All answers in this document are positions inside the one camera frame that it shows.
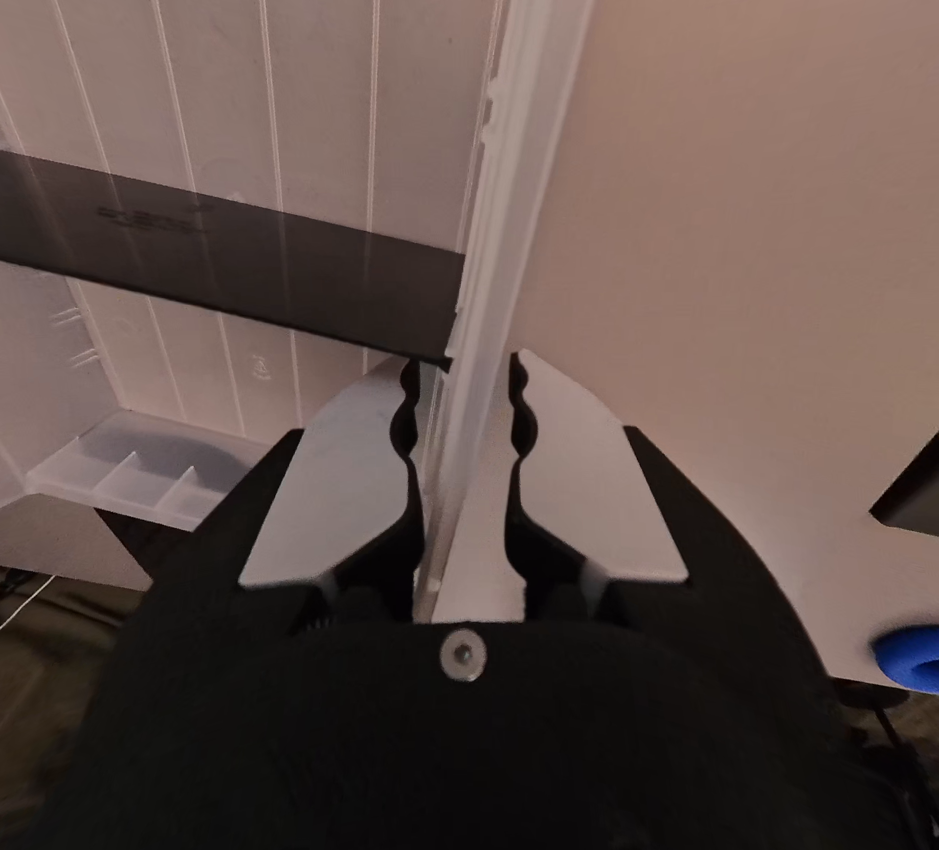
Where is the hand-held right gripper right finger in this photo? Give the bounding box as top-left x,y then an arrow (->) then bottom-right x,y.
505,349 -> 691,607

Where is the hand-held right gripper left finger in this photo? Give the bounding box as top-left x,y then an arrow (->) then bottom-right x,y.
238,357 -> 426,607

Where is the black strip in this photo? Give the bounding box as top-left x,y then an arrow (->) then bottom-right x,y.
0,149 -> 467,373

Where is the clear plastic storage bin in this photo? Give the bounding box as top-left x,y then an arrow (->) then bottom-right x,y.
0,0 -> 617,627

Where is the white cord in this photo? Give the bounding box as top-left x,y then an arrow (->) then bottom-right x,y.
0,571 -> 58,634

